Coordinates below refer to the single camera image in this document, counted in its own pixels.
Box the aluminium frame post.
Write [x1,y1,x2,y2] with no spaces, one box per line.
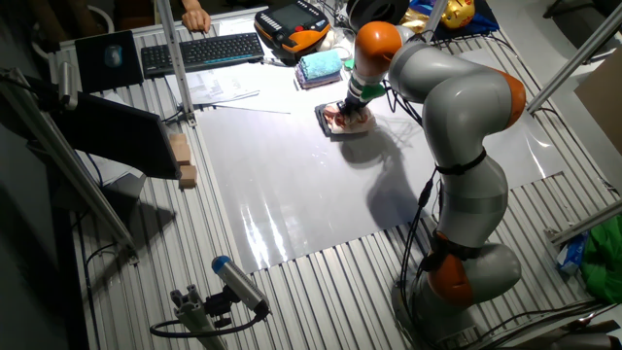
[169,285,229,350]
[155,0,198,129]
[418,0,450,45]
[0,67,140,266]
[526,1,622,115]
[548,198,622,246]

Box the grey plastic table mat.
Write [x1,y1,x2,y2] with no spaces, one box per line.
[193,46,570,275]

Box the white egg-shaped object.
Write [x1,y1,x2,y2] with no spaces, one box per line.
[317,28,342,53]

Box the dark blue cloth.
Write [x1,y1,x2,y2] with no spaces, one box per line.
[410,0,501,43]

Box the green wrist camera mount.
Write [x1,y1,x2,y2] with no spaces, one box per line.
[343,57,387,101]

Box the small printed paper sheet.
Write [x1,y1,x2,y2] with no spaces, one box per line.
[181,67,261,106]

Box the mauve brown folded cloth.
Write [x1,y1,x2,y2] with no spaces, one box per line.
[296,76,342,91]

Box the large white paper sheet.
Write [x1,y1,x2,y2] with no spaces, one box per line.
[164,64,294,116]

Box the black filament spool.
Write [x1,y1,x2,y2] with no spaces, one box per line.
[345,0,411,32]

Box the blue tissue pack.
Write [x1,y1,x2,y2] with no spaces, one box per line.
[555,231,591,276]

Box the teal fluffy folded cloth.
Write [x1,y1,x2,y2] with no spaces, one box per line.
[296,48,344,82]

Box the dark grey cloth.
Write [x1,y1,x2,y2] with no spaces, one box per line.
[313,101,342,139]

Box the orange black teach pendant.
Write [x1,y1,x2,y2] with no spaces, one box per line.
[253,0,333,55]

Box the pink cream cloth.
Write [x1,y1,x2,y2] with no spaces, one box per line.
[321,102,377,136]

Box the gold piggy bank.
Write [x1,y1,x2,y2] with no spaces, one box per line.
[441,0,477,31]

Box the grey computer mouse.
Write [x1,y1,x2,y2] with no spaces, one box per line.
[102,44,124,69]

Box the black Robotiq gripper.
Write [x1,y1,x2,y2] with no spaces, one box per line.
[335,94,365,120]

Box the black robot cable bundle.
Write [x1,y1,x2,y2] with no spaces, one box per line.
[383,80,444,346]

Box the silver depth camera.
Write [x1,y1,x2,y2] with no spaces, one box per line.
[57,59,80,111]

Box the black camera clamp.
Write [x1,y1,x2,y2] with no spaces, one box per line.
[203,286,235,330]

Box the gold foil bag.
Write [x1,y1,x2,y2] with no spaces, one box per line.
[399,6,432,26]

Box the silver camera with blue end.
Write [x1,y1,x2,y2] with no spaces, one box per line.
[210,254,271,318]

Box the empty glass beaker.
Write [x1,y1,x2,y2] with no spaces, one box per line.
[333,27,358,63]

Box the black floor cable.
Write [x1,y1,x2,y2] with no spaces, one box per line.
[464,299,622,349]

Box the black computer keyboard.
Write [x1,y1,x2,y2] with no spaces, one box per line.
[140,31,266,80]

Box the black computer monitor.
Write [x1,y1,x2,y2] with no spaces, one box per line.
[48,90,183,201]

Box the brown cardboard box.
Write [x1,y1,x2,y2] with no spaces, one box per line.
[573,45,622,158]

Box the black camera cable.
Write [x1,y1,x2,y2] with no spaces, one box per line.
[149,309,266,339]

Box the purple folded cloth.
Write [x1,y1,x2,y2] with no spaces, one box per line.
[294,64,343,88]

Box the person's bare hand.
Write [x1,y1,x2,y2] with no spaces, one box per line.
[181,6,213,34]

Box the black mouse pad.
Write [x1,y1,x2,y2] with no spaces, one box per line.
[73,29,146,95]

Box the green fabric bag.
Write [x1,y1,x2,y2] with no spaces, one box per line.
[579,215,622,305]

